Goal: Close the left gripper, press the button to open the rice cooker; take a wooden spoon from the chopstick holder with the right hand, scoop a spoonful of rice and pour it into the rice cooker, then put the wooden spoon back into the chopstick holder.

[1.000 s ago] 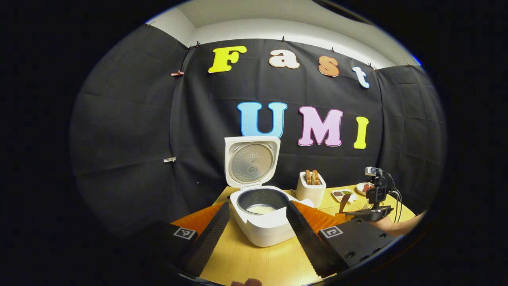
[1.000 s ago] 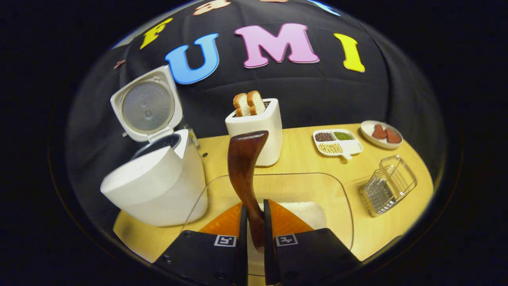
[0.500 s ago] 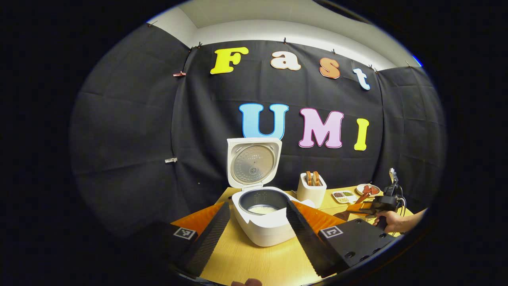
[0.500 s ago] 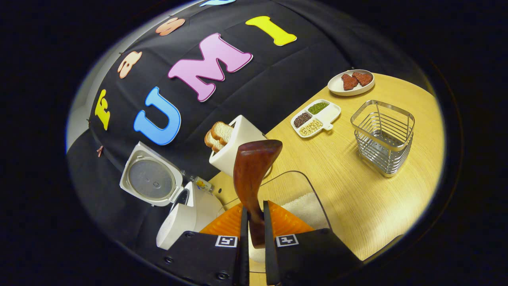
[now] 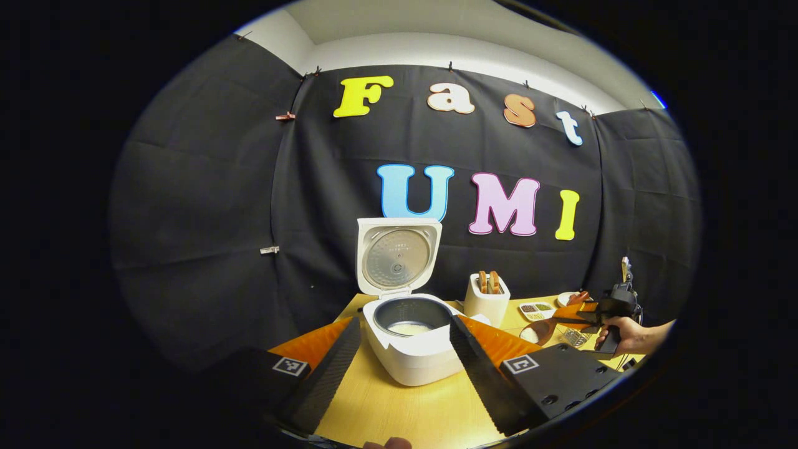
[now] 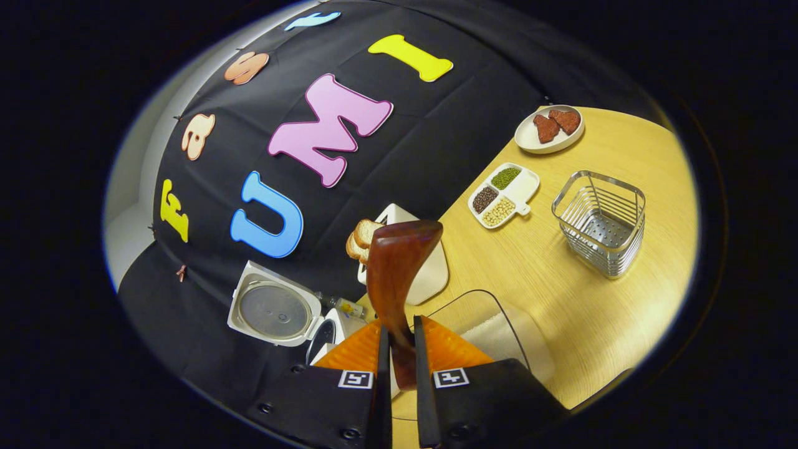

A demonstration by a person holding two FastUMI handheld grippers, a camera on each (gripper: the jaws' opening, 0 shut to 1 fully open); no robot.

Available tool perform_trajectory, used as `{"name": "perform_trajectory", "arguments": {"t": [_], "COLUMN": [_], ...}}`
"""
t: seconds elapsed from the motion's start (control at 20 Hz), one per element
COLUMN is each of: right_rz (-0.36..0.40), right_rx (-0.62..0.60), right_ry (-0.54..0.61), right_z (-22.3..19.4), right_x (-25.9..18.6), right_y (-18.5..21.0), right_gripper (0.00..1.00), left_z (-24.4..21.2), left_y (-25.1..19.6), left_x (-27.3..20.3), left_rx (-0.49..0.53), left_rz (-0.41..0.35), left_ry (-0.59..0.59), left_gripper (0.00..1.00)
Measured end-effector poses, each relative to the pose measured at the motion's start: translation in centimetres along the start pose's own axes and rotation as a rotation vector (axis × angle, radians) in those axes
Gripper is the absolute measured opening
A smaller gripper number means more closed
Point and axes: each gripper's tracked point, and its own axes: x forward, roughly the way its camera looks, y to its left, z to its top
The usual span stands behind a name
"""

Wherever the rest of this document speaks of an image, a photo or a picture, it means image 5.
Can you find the wooden spoon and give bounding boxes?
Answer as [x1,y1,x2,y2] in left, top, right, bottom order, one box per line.
[519,315,602,347]

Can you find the wire chopstick holder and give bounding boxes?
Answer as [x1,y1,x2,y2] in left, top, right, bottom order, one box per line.
[557,327,592,349]

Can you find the white toaster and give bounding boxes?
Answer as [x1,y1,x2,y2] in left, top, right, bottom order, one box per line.
[463,273,512,329]

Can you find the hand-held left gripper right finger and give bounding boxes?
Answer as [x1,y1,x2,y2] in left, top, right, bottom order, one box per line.
[448,314,624,438]

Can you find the white divided grain dish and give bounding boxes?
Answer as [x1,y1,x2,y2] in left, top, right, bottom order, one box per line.
[518,301,558,322]

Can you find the white rice cooker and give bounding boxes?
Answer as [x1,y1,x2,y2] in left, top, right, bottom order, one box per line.
[355,217,493,387]

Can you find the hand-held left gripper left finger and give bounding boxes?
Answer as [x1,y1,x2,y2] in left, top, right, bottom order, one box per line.
[217,316,362,437]

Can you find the black backdrop cloth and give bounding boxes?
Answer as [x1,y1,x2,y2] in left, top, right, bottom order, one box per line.
[109,34,703,375]

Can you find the white rice heap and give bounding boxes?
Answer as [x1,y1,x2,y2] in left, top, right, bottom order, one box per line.
[387,321,435,337]

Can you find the row of black cloth clips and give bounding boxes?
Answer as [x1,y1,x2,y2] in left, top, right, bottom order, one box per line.
[237,30,649,119]

